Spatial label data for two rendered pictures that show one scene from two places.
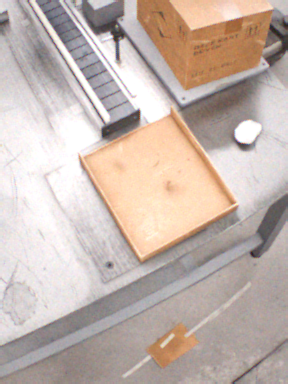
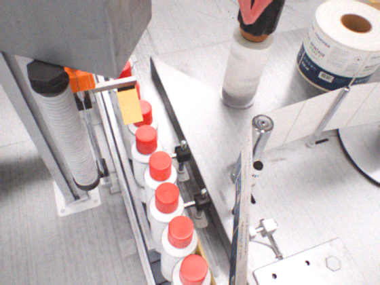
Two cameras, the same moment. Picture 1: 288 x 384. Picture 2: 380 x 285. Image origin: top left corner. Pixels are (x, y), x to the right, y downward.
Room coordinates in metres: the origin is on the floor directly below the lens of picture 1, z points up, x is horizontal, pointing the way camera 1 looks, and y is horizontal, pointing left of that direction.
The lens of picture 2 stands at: (1.82, 0.67, 1.49)
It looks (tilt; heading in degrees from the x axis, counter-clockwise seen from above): 55 degrees down; 186
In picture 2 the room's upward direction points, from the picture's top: 7 degrees clockwise
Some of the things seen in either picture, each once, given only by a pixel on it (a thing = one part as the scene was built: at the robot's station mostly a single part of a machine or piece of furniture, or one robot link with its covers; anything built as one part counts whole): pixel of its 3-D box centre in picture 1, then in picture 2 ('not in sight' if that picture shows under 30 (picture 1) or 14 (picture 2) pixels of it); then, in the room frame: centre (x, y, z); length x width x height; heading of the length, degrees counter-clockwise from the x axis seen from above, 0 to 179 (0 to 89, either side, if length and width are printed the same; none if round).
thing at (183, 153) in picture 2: not in sight; (182, 156); (1.44, 0.61, 0.89); 0.03 x 0.03 x 0.12; 32
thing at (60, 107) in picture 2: not in sight; (71, 137); (1.63, 0.51, 1.18); 0.04 x 0.04 x 0.21
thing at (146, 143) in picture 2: not in sight; (148, 167); (1.53, 0.57, 0.98); 0.05 x 0.05 x 0.20
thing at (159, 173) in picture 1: (157, 180); not in sight; (0.59, -0.02, 0.85); 0.30 x 0.26 x 0.04; 32
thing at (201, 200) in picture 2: not in sight; (193, 205); (1.55, 0.66, 0.89); 0.06 x 0.03 x 0.12; 122
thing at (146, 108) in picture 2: not in sight; (144, 142); (1.49, 0.55, 0.98); 0.05 x 0.05 x 0.20
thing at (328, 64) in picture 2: not in sight; (343, 47); (1.04, 0.95, 0.95); 0.20 x 0.20 x 0.14
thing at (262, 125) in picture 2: not in sight; (250, 153); (1.45, 0.74, 0.97); 0.05 x 0.05 x 0.19
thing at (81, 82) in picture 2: not in sight; (110, 129); (1.51, 0.50, 1.05); 0.10 x 0.04 x 0.33; 122
